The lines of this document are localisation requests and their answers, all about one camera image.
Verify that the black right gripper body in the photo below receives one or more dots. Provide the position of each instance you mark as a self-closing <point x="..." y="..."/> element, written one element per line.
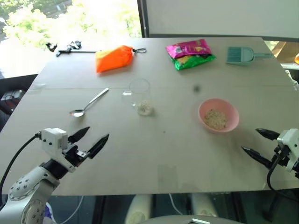
<point x="282" y="157"/>

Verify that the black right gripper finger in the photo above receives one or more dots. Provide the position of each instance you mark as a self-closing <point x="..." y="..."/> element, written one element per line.
<point x="268" y="134"/>
<point x="257" y="156"/>

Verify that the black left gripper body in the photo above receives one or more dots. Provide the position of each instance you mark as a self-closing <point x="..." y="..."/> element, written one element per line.
<point x="73" y="154"/>

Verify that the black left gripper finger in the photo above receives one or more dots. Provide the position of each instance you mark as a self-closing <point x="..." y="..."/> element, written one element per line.
<point x="99" y="145"/>
<point x="79" y="135"/>

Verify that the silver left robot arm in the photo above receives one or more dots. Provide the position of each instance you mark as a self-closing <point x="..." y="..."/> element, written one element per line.
<point x="25" y="186"/>

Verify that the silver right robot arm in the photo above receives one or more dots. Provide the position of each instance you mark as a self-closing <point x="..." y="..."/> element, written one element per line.
<point x="296" y="171"/>

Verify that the silver metal spoon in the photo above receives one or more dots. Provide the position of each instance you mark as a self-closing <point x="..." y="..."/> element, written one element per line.
<point x="77" y="113"/>

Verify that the pink plastic bowl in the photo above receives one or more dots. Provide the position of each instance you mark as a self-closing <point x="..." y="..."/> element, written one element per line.
<point x="230" y="116"/>

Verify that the clear glass cup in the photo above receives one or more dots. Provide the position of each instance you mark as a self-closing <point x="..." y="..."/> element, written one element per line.
<point x="139" y="89"/>

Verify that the white robot leg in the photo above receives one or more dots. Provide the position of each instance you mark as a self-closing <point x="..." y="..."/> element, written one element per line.
<point x="137" y="207"/>
<point x="203" y="205"/>

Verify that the dark box with red part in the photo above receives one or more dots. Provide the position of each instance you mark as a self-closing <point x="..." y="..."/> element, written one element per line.
<point x="11" y="98"/>

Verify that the teal dustpan brush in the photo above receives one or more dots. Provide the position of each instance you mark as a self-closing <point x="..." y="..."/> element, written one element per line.
<point x="248" y="57"/>

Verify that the black rod with clips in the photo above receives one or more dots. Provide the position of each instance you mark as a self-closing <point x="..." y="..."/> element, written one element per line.
<point x="74" y="51"/>

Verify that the teal small brush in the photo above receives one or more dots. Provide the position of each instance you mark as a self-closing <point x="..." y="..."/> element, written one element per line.
<point x="234" y="54"/>

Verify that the small black clamp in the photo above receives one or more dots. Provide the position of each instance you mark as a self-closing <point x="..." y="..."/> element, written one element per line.
<point x="51" y="46"/>

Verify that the grey robot torso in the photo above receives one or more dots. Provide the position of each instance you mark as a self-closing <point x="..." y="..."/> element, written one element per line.
<point x="187" y="219"/>

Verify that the green snack packet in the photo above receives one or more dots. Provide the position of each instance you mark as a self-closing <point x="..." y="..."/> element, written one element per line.
<point x="194" y="61"/>

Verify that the pink snack packet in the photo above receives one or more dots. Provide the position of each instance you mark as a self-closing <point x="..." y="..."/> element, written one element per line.
<point x="187" y="47"/>

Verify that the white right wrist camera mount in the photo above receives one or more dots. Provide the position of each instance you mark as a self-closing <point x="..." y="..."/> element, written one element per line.
<point x="288" y="140"/>

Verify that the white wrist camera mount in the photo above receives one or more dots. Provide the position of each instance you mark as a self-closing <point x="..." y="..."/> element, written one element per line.
<point x="288" y="140"/>
<point x="52" y="140"/>

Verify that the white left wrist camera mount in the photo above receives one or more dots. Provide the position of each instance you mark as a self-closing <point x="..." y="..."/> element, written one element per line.
<point x="52" y="140"/>

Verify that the black window frame post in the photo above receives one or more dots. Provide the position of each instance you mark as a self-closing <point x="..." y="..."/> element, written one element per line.
<point x="143" y="18"/>

